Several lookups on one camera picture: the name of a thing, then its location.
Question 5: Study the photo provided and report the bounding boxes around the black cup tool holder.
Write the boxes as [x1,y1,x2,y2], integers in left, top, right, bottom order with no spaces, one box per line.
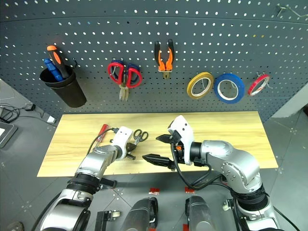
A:
[39,65,87,108]

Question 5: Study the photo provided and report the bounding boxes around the blue tape roll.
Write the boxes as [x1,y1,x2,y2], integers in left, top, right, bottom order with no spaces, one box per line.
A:
[214,73,245,104]

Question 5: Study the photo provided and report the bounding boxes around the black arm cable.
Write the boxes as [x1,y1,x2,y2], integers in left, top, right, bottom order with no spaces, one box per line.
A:
[170,141,230,191]
[87,127,119,156]

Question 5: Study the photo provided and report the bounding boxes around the blue handled screwdriver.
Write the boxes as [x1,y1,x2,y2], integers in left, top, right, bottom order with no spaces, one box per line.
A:
[43,58,64,81]

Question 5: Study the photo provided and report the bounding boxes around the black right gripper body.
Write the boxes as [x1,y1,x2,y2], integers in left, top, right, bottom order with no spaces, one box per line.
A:
[169,131,186,169]

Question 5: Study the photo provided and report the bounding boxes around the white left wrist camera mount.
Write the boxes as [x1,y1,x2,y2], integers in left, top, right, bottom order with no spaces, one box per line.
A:
[112,126,133,160]

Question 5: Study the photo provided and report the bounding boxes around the grey flat tray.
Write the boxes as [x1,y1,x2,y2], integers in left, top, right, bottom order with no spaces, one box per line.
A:
[0,121,18,148]

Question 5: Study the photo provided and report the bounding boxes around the tangled black floor cables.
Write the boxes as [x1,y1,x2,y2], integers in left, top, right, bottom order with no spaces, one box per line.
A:
[0,103,27,124]

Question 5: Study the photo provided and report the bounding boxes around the red handled screwdriver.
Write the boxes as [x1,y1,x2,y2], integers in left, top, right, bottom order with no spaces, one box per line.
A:
[93,124,110,146]

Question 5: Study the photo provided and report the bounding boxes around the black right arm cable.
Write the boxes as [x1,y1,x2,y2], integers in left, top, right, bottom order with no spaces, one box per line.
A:
[170,141,230,191]

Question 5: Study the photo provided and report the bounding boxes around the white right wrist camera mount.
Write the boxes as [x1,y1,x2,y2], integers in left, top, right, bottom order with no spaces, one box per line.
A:
[167,115,194,166]

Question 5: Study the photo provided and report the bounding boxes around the orange and black pliers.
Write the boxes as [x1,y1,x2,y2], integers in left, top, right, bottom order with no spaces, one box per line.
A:
[154,38,176,79]

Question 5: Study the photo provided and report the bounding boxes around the metal pegboard hook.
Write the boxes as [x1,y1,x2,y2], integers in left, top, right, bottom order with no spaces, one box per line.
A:
[276,3,308,21]

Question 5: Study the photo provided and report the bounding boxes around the black caster wheel bracket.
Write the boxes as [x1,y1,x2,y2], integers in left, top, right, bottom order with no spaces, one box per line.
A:
[97,209,121,231]

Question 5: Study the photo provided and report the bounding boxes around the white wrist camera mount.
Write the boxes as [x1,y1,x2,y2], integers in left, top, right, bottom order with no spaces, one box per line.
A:
[112,126,133,160]
[167,115,194,166]

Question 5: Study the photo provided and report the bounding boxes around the dark rounded shape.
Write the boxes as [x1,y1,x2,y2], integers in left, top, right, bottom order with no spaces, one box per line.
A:
[119,197,159,231]

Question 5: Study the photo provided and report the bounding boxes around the red tape roll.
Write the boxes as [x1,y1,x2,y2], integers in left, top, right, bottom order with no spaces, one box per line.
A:
[248,74,270,97]

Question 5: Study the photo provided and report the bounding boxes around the metal tape hook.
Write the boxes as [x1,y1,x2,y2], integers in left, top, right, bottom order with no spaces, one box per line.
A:
[256,70,274,89]

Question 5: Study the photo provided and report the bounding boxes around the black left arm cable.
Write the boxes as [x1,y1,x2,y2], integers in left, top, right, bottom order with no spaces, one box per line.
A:
[87,127,119,156]

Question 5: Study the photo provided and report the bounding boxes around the black handled scissors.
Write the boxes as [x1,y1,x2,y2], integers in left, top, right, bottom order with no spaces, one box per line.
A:
[131,129,149,146]

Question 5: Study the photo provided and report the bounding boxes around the yellow tape roll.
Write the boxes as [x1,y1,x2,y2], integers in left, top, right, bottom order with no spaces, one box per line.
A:
[187,71,215,100]

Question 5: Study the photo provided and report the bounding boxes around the dark grey perforated pegboard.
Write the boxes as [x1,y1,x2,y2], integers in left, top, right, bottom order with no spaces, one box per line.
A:
[0,0,308,124]

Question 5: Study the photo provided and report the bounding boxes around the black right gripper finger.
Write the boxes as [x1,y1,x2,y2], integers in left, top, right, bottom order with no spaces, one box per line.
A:
[142,154,175,171]
[155,134,173,145]

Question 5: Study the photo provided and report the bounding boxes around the orange and black screwdriver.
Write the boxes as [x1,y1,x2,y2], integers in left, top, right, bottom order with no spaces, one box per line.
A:
[46,45,71,79]

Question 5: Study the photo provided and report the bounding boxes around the red handled scissors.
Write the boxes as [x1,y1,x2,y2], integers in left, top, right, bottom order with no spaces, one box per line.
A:
[107,61,143,102]

